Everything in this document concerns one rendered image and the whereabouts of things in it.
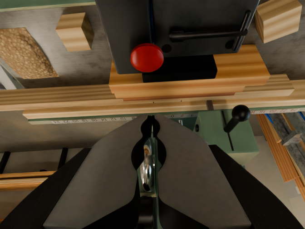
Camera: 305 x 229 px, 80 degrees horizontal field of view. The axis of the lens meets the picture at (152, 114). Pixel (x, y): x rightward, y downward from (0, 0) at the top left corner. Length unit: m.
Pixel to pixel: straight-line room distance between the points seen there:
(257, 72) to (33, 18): 0.32
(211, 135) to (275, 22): 0.16
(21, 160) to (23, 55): 3.39
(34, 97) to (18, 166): 3.28
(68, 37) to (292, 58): 0.37
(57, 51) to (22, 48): 0.05
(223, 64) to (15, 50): 0.31
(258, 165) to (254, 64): 2.70
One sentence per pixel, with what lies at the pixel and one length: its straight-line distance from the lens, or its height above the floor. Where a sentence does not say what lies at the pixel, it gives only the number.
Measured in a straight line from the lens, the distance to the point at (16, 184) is 2.98.
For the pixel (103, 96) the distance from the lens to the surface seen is 0.37.
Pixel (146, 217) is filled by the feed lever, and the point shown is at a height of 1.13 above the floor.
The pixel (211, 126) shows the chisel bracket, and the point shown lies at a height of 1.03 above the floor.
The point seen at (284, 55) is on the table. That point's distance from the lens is 0.40.
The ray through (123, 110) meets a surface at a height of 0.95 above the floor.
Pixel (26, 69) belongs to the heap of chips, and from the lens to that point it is 0.38.
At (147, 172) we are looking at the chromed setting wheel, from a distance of 0.38.
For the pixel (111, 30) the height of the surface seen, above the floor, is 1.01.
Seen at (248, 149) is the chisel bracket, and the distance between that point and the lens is 0.27.
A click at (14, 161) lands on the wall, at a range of 3.77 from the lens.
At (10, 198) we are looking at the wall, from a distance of 3.57.
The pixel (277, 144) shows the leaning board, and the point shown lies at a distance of 2.24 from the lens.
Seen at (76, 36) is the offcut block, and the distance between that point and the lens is 0.28.
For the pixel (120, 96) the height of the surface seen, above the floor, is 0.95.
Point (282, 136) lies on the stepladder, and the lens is 1.36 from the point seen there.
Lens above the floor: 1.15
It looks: 32 degrees down
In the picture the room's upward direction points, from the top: 178 degrees clockwise
